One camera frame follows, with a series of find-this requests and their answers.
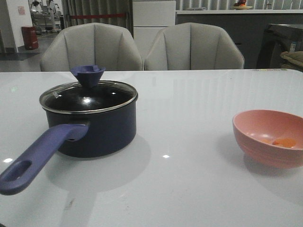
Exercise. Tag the dark blue saucepan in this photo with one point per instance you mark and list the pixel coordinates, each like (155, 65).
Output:
(76, 135)

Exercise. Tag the glass lid with blue knob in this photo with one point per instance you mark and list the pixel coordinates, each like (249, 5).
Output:
(89, 94)

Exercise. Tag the pink bowl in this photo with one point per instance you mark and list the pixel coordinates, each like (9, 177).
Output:
(251, 126)

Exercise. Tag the orange ham slices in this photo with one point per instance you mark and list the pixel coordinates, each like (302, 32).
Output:
(282, 142)

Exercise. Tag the right beige chair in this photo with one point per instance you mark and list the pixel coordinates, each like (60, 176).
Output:
(193, 46)

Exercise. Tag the beige chair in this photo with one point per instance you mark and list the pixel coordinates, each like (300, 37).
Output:
(108, 46)
(193, 46)

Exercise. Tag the left beige chair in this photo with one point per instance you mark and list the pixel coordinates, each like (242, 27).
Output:
(108, 46)

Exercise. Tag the white refrigerator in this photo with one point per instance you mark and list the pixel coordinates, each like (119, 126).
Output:
(149, 17)

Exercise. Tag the red barrier belt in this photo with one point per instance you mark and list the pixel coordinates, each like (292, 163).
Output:
(119, 15)

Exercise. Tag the grey counter cabinet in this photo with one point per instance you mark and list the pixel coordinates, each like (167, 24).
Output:
(245, 27)

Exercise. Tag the beige curtain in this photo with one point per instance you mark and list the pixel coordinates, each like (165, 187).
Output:
(98, 7)

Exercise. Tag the fruit plate on counter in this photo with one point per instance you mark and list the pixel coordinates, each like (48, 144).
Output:
(241, 5)

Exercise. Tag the red trash bin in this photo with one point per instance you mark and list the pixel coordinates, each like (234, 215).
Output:
(29, 37)

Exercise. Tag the dark washing machine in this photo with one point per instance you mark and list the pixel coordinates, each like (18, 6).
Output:
(279, 38)

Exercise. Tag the folded beige cushion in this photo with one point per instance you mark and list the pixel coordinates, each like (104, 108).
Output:
(292, 60)

